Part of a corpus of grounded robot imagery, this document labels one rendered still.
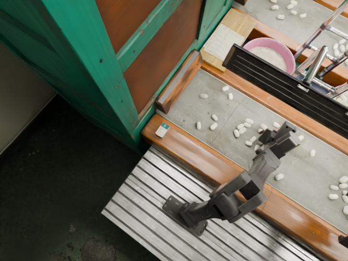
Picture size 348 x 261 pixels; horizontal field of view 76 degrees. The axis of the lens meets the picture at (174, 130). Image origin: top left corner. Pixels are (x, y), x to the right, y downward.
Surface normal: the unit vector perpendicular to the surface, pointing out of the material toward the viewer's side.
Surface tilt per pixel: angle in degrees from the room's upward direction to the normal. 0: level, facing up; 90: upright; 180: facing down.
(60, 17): 90
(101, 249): 0
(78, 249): 0
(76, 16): 90
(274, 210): 0
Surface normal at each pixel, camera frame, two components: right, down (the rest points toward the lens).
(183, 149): 0.03, -0.25
